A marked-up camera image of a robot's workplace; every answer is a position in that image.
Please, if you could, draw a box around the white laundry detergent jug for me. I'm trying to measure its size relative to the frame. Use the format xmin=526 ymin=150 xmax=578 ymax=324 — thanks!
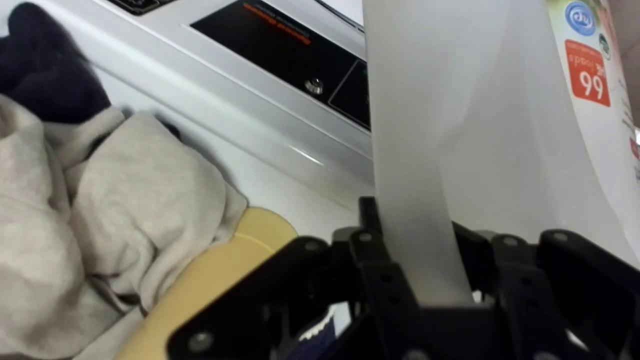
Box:
xmin=365 ymin=0 xmax=638 ymax=305

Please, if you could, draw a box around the dark navy cloth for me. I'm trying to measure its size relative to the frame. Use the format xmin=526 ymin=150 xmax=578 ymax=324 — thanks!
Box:
xmin=0 ymin=1 xmax=110 ymax=123

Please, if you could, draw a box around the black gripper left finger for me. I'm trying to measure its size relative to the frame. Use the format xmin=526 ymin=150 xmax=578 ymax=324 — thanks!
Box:
xmin=167 ymin=193 xmax=428 ymax=360

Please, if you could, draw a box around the middle washing machine number 8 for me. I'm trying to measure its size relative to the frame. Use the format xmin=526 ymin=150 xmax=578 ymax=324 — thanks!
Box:
xmin=0 ymin=0 xmax=375 ymax=238

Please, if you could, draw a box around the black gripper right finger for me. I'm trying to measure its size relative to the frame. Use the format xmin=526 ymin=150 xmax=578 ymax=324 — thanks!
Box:
xmin=454 ymin=224 xmax=640 ymax=360

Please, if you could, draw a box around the beige crumpled cloth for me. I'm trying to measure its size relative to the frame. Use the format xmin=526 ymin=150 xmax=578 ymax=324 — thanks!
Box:
xmin=0 ymin=98 xmax=246 ymax=360

